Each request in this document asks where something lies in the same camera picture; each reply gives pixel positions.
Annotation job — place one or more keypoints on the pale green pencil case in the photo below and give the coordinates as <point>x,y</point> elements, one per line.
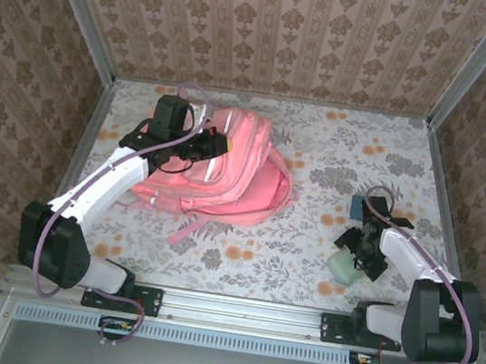
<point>342,270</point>

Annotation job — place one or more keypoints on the pink backpack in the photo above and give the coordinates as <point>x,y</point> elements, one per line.
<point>245,168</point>

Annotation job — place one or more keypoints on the dark teal book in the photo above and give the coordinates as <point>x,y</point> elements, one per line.
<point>357,207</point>

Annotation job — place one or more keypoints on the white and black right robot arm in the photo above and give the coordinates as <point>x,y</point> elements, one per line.
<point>402,251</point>

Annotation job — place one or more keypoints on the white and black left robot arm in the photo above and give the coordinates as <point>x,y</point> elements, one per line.
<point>106,180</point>

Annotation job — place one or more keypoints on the floral patterned table cover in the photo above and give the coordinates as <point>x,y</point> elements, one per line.
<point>256,275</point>

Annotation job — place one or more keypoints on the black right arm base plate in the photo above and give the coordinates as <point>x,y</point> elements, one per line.
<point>331,328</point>

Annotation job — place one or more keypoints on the aluminium side rail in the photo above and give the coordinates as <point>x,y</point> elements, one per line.
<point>446,198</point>
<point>82,153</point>

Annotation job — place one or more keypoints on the long aluminium mounting rail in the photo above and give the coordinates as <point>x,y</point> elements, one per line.
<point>242,312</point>

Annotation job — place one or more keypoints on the thin aluminium rear rail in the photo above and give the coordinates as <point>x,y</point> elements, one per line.
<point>350,108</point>

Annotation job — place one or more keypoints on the aluminium corner frame post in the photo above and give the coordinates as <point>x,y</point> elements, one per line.
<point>81,11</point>
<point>475,65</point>

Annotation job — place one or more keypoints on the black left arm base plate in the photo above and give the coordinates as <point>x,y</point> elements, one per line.
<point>152,301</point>

